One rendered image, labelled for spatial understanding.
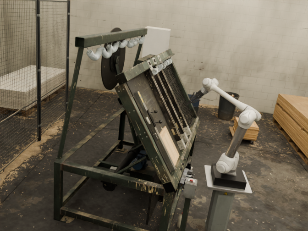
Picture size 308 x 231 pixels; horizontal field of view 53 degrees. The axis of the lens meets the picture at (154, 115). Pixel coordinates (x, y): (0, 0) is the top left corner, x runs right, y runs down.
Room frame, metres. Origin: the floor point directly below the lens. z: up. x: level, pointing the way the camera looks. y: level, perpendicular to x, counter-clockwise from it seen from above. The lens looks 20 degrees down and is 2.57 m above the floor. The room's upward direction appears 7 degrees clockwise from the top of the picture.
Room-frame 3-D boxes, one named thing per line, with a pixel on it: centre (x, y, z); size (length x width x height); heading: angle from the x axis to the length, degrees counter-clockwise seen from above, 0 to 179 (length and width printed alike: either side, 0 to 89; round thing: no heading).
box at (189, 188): (2.74, -0.46, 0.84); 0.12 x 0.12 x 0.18; 78
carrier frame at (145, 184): (3.94, 0.15, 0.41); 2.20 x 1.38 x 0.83; 168
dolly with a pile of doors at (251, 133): (6.36, -1.99, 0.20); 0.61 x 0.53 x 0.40; 178
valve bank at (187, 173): (3.18, -0.49, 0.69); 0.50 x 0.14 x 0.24; 168
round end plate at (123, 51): (3.93, 0.58, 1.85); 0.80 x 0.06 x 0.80; 168
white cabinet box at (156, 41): (7.55, 0.15, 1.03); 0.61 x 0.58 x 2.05; 178
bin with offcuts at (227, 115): (7.66, -1.86, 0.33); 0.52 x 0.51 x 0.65; 178
